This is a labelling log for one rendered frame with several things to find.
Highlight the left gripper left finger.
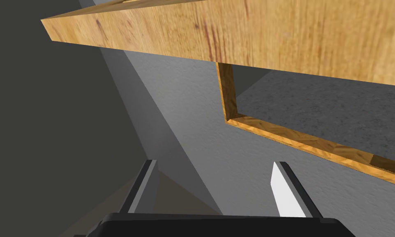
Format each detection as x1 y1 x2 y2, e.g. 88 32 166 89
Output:
120 159 160 214

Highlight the wooden table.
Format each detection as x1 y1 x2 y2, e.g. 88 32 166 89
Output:
40 0 395 190

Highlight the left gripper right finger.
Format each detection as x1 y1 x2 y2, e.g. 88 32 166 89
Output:
270 161 323 218

